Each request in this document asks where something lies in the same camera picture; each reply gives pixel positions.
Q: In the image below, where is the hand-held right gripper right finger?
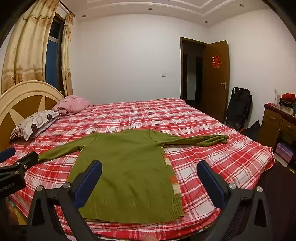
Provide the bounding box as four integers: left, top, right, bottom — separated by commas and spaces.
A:
196, 160, 273, 241

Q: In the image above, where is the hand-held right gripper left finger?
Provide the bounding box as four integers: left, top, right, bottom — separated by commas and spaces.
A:
26, 159, 103, 241

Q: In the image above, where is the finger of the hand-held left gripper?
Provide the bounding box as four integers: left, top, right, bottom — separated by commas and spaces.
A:
0, 147, 16, 164
0, 152, 39, 176

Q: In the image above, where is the green knit sweater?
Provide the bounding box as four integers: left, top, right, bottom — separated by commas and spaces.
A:
37, 129, 229, 224

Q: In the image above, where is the grey patterned pillow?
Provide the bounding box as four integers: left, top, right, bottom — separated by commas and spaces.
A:
9, 110, 62, 141

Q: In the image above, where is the red plaid bed sheet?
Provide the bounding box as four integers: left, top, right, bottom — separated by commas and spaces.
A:
5, 97, 275, 239

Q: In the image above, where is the cream and brown headboard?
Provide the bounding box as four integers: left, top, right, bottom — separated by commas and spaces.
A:
0, 80, 65, 151

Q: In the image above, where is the dark bag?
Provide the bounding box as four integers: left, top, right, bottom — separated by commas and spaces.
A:
242, 120, 262, 137

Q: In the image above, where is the pink pillow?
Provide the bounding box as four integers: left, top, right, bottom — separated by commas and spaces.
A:
51, 95, 92, 115

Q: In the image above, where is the purple printed box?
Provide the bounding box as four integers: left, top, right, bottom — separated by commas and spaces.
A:
275, 142, 294, 167

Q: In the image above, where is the black suitcase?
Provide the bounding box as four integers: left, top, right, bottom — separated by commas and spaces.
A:
225, 87, 253, 130

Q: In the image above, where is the brown wooden cabinet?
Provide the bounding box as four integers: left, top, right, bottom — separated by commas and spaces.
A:
260, 103, 296, 153

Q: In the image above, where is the brown wooden door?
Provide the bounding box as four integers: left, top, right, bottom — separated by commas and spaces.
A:
202, 40, 230, 124

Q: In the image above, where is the dark window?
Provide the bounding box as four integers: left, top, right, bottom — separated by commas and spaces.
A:
45, 13, 66, 93

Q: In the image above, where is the wide beige patterned curtain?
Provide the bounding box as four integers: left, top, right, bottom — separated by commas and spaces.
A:
1, 0, 60, 93

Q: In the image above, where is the narrow beige patterned curtain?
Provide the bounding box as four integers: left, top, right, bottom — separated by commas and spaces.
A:
60, 13, 74, 96

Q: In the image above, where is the red hat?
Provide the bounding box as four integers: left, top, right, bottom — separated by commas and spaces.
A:
279, 93, 296, 108

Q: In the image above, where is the red paper door decoration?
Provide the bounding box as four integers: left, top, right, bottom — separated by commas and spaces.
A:
211, 54, 221, 69

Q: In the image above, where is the dark curtain rod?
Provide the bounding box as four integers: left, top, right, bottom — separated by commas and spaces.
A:
58, 1, 76, 17

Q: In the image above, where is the brown door frame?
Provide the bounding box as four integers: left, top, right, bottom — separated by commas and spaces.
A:
180, 37, 206, 102

